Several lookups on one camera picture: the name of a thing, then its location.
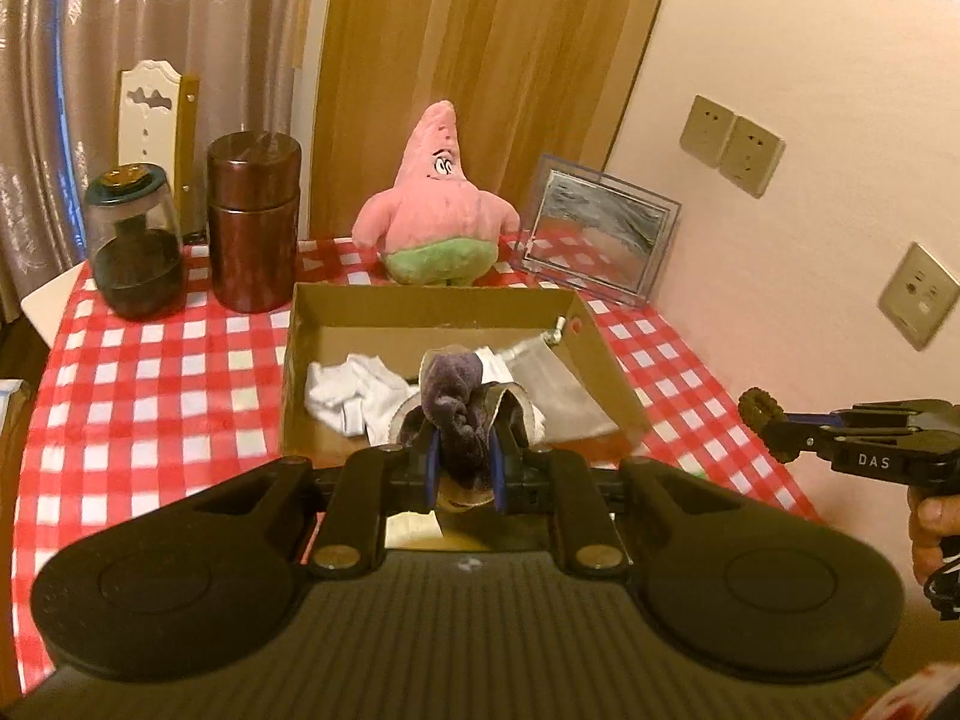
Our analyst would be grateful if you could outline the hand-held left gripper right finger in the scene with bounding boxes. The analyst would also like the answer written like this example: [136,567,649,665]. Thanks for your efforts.
[487,420,740,578]

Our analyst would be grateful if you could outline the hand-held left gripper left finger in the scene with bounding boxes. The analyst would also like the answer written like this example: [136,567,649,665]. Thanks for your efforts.
[191,420,443,578]

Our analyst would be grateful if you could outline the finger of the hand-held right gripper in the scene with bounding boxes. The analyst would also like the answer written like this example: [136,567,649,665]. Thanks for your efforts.
[761,420,837,460]
[780,406,852,427]

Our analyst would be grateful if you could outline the brown braided cord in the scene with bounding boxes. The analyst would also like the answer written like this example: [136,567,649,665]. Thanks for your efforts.
[737,388,788,458]

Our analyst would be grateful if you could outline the dark grey plush cloth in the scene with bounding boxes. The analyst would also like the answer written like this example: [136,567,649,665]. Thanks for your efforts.
[395,345,552,515]

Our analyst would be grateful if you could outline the white sock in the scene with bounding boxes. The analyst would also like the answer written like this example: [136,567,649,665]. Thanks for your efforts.
[304,352,413,440]

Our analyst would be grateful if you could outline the cardboard box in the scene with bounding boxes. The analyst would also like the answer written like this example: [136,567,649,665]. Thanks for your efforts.
[279,281,653,470]

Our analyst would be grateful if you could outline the person's right hand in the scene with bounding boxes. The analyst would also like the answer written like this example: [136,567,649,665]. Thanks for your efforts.
[906,484,960,590]

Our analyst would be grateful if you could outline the pink starfish plush toy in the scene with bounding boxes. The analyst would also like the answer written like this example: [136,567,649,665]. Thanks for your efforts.
[352,100,522,287]

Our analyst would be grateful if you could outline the red checkered tablecloth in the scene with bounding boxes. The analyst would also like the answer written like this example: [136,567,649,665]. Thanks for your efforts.
[22,232,826,691]

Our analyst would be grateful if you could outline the brown cylindrical canister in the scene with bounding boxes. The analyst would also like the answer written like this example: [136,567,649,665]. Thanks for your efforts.
[206,131,302,314]

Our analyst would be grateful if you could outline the glass jar dark contents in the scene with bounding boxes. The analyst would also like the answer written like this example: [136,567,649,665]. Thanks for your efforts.
[84,163,186,320]

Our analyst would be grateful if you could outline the blue patterned bed sheet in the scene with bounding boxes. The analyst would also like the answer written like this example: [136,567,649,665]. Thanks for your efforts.
[0,377,32,421]

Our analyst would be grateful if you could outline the wooden door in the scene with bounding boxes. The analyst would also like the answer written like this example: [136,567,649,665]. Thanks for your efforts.
[311,0,680,241]

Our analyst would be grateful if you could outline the patterned grey curtain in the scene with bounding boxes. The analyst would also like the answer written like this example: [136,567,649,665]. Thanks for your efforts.
[0,0,338,323]

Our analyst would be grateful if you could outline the black cable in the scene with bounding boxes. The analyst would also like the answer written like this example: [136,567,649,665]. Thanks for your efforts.
[926,555,960,622]

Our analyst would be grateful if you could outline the clear acrylic picture frame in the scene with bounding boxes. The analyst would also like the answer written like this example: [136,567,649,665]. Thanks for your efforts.
[517,154,682,308]

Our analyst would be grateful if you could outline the beige wall socket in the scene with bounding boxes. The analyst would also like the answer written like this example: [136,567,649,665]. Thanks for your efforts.
[720,116,786,200]
[679,95,736,166]

